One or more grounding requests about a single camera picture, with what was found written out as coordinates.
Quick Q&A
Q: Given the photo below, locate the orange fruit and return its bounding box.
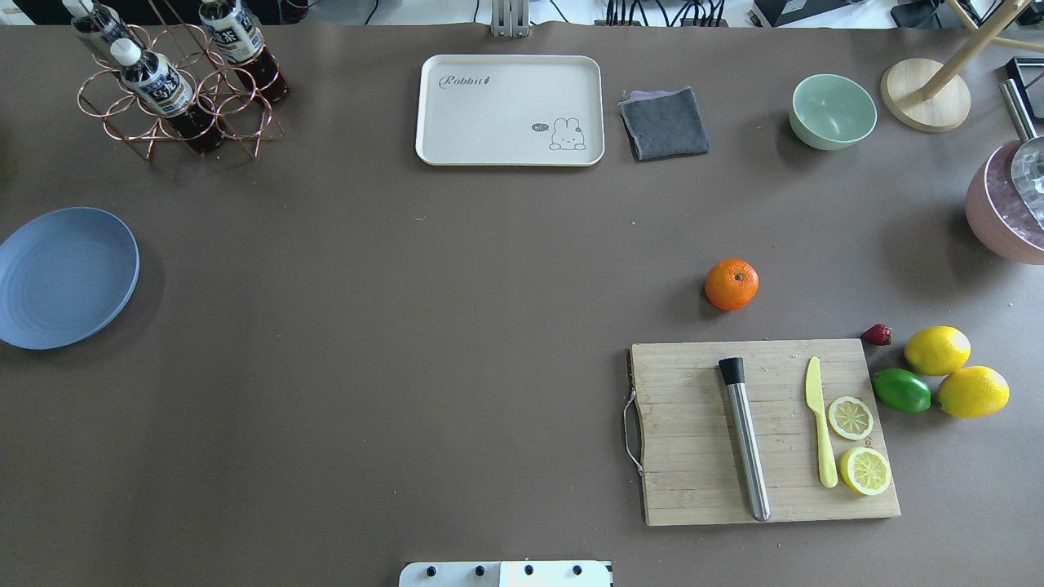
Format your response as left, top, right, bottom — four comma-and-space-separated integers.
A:
704, 258, 760, 311

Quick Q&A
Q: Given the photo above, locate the blue plate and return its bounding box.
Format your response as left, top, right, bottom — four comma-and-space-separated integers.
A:
1, 207, 140, 350

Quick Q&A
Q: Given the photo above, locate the cream rabbit tray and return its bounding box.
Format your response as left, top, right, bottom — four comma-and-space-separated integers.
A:
414, 55, 606, 167

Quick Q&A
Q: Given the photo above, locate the grey folded cloth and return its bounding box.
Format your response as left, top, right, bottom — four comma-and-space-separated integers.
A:
618, 86, 710, 162

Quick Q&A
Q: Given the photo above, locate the steel muddler black tip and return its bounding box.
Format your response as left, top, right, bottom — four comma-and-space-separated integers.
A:
718, 357, 772, 523

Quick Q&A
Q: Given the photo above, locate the wooden cutting board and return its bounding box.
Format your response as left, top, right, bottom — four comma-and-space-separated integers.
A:
630, 338, 901, 525

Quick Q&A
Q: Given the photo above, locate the yellow plastic knife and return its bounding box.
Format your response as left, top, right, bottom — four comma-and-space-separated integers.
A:
804, 356, 838, 489

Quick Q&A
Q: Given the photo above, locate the upper lemon half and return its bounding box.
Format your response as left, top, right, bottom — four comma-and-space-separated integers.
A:
825, 396, 875, 441

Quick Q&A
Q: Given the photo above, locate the lemon half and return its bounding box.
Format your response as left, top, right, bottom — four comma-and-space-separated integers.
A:
838, 447, 891, 497
825, 396, 875, 441

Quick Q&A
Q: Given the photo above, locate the green bowl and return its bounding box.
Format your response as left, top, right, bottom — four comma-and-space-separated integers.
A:
788, 73, 878, 150

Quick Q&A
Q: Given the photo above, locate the red strawberry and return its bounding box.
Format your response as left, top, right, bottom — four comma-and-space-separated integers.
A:
860, 324, 891, 346

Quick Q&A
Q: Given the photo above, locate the lower lemon half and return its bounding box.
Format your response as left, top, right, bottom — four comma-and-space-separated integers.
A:
838, 447, 891, 497

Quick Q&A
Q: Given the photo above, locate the green lime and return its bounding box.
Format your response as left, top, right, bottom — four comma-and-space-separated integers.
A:
871, 368, 932, 415

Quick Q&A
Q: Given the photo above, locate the right tea bottle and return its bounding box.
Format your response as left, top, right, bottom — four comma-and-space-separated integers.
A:
198, 1, 290, 104

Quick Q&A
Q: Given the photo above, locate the tea bottle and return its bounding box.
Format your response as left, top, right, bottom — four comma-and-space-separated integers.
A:
198, 1, 290, 104
62, 0, 144, 62
109, 38, 224, 152

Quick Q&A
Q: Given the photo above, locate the upper whole lemon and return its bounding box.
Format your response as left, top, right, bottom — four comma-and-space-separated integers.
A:
904, 324, 971, 377

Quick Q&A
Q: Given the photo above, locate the whole lemon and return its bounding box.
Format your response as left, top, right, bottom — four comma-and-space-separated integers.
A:
936, 365, 1010, 417
904, 324, 971, 377

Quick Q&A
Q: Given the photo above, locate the front tea bottle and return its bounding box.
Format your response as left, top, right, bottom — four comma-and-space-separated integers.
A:
109, 38, 224, 152

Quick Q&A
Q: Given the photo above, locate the wooden cup stand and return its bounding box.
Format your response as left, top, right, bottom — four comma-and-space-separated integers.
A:
880, 1, 1043, 133

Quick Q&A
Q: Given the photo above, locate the lower whole lemon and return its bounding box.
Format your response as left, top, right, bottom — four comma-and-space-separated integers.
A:
936, 365, 1010, 417

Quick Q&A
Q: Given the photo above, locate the pink bowl with ice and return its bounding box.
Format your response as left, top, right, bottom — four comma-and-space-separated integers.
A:
965, 140, 1043, 265

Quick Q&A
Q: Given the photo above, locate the left tea bottle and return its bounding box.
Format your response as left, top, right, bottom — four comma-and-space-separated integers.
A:
62, 0, 144, 62

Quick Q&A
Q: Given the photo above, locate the metal ice scoop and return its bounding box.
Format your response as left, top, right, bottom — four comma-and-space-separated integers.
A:
1002, 78, 1043, 229

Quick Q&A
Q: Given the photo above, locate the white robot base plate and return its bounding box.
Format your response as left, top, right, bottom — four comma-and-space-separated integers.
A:
398, 560, 614, 586

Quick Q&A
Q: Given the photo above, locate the copper wire bottle rack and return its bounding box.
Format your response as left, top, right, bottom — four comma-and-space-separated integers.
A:
76, 1, 283, 161

